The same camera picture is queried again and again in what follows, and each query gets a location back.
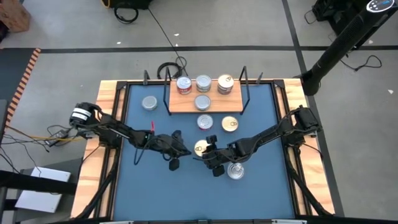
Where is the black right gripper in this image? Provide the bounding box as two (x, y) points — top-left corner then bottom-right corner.
(193, 142), (239, 177)

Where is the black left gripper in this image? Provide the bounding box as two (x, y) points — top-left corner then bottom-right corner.
(146, 133), (192, 171)

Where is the blue table mat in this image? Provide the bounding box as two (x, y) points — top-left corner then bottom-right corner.
(113, 83), (295, 220)

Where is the metal table clamp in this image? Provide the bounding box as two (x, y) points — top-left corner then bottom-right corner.
(303, 126), (320, 139)

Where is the black power adapter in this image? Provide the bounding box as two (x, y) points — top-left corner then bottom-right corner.
(45, 129), (70, 147)

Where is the black metal beam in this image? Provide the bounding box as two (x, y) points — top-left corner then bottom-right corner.
(0, 170), (78, 195)

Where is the white flat box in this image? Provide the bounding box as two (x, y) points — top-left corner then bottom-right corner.
(14, 166), (72, 214)

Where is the black equipment case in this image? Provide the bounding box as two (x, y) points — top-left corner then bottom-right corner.
(101, 0), (154, 9)

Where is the black tower fan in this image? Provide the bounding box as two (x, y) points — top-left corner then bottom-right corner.
(300, 0), (398, 96)

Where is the dark mat hazard stripe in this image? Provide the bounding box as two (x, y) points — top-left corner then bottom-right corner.
(0, 47), (42, 125)

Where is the black floor equipment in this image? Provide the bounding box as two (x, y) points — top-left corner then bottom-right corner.
(304, 0), (368, 35)

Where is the brown wooden box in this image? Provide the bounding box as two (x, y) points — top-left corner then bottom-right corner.
(0, 1), (31, 34)

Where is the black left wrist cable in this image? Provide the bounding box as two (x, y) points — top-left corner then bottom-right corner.
(133, 136), (172, 166)

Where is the wooden shelf black wire frame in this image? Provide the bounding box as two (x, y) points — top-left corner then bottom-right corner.
(164, 65), (251, 116)

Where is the black table frame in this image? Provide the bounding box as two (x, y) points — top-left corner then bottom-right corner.
(74, 79), (335, 224)

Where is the black coiled floor cable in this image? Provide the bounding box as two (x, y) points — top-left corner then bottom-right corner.
(113, 5), (140, 25)
(157, 55), (187, 80)

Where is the long black floor cable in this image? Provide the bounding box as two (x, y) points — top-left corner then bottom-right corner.
(148, 7), (189, 77)

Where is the yellow floor cable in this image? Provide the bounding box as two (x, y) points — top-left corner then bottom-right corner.
(4, 126), (85, 141)

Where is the thin black floor cable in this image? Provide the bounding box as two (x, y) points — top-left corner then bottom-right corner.
(340, 54), (382, 72)

